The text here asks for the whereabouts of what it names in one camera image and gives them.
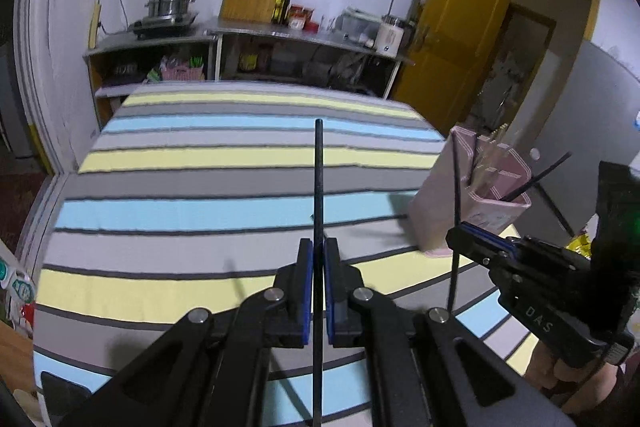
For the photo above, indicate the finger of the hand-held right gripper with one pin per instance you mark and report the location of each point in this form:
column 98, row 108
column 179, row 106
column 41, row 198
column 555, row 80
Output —
column 467, row 244
column 492, row 239

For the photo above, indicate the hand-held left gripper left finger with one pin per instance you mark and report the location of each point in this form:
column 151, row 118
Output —
column 307, row 292

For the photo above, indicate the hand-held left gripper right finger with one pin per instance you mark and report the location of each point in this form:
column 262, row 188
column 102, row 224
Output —
column 331, row 297

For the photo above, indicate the pink utensil holder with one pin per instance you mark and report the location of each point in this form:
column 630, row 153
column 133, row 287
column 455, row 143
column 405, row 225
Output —
column 440, row 207

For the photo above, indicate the black chopstick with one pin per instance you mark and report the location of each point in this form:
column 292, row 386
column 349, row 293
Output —
column 545, row 171
column 456, row 187
column 318, row 177

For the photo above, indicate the person's right hand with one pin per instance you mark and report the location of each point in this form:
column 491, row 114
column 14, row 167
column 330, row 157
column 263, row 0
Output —
column 542, row 367

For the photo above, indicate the yellow foil packet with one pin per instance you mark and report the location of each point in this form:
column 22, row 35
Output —
column 580, row 247

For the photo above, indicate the striped bed sheet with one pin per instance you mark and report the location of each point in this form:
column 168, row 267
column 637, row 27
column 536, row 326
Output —
column 200, row 207

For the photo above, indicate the grey cabinet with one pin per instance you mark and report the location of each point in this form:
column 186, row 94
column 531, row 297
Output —
column 600, row 107

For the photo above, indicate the yellow wooden door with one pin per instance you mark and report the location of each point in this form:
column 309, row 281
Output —
column 460, row 32

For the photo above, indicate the white electric kettle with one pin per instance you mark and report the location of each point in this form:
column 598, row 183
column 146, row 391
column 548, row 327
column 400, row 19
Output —
column 389, row 37

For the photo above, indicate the clear plastic container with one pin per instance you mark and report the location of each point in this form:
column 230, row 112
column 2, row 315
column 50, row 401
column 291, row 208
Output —
column 357, row 24

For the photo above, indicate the pink basket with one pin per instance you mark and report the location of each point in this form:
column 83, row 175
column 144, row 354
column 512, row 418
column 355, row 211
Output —
column 180, row 72

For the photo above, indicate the long steel shelf table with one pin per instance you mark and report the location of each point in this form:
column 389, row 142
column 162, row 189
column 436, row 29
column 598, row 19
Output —
column 280, row 29

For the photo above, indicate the red seasoning packets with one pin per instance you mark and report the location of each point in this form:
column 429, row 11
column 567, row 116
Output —
column 300, row 17

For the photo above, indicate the dark oil bottle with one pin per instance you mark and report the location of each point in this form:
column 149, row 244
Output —
column 286, row 7

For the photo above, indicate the green oil bottle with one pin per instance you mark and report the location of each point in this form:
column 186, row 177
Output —
column 277, row 7

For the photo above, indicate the white green snack packet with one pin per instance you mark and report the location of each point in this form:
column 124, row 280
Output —
column 20, row 292

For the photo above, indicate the small steel shelf table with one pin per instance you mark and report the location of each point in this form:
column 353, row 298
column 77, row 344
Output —
column 150, row 42

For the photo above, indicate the gas stove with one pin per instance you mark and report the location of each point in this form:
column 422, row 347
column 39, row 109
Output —
column 160, row 26

